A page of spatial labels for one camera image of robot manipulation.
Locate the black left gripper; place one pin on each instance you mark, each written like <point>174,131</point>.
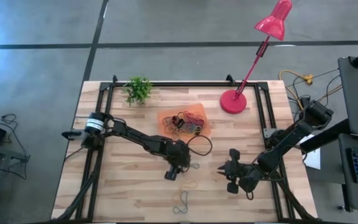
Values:
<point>179,155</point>

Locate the green potted plant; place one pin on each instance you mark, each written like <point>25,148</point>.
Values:
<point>138,90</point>

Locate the red rubber band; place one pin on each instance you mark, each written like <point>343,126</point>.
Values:
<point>194,117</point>

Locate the black beam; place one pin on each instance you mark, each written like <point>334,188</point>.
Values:
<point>325,137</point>

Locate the tan rubber band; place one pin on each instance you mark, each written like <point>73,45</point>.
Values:
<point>188,188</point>

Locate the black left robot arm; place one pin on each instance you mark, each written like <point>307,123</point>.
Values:
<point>135,138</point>

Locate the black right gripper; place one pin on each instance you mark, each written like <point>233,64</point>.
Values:
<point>235,171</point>

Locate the pink desk lamp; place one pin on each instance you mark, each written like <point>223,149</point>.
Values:
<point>233,100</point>

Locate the teal rubber band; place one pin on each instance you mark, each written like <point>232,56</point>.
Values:
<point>196,168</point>

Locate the white paper sheet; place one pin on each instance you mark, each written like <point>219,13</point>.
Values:
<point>314,158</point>

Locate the black wide rubber band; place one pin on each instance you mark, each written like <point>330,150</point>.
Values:
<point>198,132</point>
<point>176,120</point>

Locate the grey metal bracket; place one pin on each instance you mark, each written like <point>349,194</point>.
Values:
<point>267,132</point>

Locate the black power adapter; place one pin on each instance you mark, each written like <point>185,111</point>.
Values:
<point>304,101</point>

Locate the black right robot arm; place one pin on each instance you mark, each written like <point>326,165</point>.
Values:
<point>291,137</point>

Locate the flat orange bin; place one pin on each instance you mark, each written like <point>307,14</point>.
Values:
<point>197,109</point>

